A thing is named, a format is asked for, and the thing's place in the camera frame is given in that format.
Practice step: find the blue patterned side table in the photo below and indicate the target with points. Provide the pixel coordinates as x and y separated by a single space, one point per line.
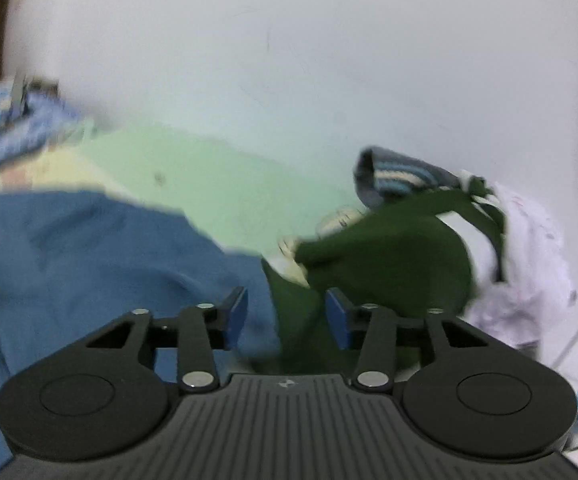
9 130

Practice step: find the bed with pastel sheet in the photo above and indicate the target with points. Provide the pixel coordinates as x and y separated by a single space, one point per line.
194 175

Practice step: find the blue towel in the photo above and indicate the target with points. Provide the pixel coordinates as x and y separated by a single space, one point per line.
94 260

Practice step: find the grey blue striped garment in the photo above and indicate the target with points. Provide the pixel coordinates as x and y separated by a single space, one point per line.
399 175

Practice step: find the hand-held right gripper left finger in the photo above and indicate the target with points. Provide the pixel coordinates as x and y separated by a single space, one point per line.
239 316

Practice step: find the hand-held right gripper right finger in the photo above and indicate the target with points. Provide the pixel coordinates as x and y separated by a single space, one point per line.
336 320

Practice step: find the dark green garment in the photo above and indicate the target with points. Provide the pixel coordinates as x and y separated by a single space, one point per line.
394 260

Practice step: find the white garment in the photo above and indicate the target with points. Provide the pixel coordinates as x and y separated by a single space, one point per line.
529 260

